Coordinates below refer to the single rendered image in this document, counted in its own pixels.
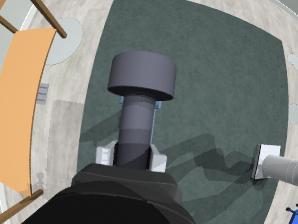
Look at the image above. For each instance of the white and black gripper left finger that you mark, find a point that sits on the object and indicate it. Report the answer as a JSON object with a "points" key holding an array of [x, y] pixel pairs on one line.
{"points": [[107, 155]]}

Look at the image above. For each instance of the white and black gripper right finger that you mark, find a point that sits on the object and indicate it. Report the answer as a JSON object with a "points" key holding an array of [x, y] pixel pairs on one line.
{"points": [[156, 161]]}

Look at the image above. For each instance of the grey dumbbell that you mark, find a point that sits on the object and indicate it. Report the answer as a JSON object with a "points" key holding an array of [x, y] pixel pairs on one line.
{"points": [[142, 78]]}

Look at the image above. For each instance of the blue metal base plate with bolts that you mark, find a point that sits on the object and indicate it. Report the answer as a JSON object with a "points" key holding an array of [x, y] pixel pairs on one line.
{"points": [[157, 104]]}

